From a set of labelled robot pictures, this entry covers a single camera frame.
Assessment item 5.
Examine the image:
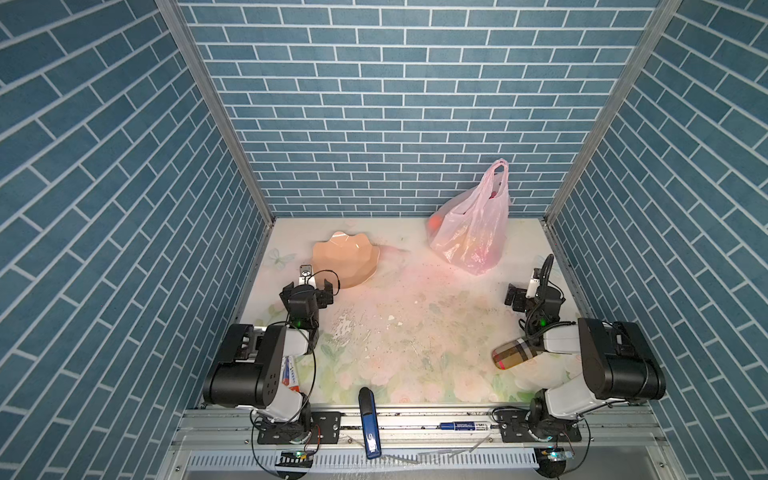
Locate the pink scalloped bowl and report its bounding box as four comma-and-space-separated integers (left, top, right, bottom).
311, 232, 380, 289

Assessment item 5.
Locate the pink plastic bag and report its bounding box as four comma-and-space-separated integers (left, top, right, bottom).
426, 159, 510, 275

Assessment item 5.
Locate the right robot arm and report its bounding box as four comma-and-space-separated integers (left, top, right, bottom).
492, 277, 666, 441

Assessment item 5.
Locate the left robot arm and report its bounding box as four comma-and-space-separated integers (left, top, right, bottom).
203, 280, 334, 423

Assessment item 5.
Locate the plaid cylindrical can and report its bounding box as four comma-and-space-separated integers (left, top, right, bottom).
491, 337, 543, 370

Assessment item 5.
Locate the red white blue tube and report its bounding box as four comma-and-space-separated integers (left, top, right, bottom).
281, 356, 300, 392

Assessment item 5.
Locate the blue black handheld device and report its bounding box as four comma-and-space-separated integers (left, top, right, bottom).
358, 387, 382, 460

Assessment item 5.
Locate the blue marker pen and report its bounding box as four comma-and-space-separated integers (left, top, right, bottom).
437, 421, 491, 432

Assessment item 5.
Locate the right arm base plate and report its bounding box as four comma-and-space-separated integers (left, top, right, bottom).
490, 407, 582, 443

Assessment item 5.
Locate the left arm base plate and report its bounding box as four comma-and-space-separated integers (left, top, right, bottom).
255, 411, 342, 445

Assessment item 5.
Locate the aluminium front rail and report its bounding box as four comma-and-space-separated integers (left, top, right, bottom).
171, 404, 668, 450

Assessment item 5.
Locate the white slotted cable duct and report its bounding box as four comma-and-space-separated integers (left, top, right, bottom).
186, 448, 539, 473

